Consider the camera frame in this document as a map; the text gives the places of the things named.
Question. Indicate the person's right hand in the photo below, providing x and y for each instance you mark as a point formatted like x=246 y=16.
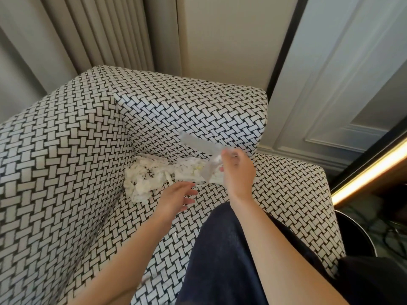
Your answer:
x=241 y=181

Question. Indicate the person's left hand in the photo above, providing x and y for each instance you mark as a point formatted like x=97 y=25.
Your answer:
x=175 y=203

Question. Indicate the pile of white paper scraps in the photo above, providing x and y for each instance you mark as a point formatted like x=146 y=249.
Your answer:
x=143 y=177

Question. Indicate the translucent white plastic wrapper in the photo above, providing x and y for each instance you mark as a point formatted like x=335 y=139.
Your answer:
x=197 y=142

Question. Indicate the black white woven-pattern sofa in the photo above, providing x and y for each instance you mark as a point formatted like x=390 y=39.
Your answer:
x=63 y=155

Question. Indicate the person's left forearm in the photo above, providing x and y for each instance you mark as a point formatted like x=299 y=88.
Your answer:
x=127 y=263

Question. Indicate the person's right forearm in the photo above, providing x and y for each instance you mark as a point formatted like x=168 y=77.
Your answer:
x=286 y=263

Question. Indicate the black round trash bin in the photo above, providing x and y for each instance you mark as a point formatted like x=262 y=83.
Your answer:
x=353 y=235

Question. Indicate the lit yellow light strip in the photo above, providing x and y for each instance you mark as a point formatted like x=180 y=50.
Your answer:
x=369 y=174

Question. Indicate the wooden headboard panel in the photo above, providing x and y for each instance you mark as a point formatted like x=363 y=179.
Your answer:
x=394 y=182

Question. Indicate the pleated beige curtain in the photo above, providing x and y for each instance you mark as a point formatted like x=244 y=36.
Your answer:
x=105 y=28

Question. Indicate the sheer white curtain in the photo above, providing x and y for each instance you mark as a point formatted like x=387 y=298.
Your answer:
x=16 y=85

